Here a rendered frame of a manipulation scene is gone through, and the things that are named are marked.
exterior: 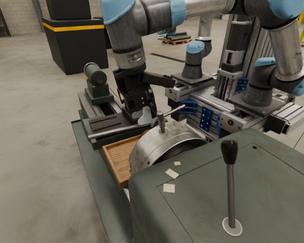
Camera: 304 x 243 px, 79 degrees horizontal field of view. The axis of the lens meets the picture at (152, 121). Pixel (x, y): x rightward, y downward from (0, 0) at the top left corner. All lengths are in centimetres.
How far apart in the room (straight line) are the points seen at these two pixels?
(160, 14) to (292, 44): 53
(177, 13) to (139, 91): 20
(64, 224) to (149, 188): 157
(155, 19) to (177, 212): 42
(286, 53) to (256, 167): 47
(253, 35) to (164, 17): 88
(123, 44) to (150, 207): 36
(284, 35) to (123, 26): 56
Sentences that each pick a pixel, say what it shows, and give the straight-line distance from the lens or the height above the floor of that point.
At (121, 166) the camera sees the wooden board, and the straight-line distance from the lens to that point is 103.
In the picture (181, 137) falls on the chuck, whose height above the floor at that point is 124.
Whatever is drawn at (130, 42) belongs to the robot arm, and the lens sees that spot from 45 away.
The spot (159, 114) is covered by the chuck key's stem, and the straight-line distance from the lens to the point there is 60.
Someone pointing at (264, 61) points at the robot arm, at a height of 139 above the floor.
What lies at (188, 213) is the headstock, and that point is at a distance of 43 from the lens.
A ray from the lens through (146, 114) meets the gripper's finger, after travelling 55.
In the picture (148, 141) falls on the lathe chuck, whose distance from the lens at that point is 65.
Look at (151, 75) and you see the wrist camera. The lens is 50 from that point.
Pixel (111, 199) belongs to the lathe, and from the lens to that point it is 133.
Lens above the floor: 162
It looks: 33 degrees down
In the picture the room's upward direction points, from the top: straight up
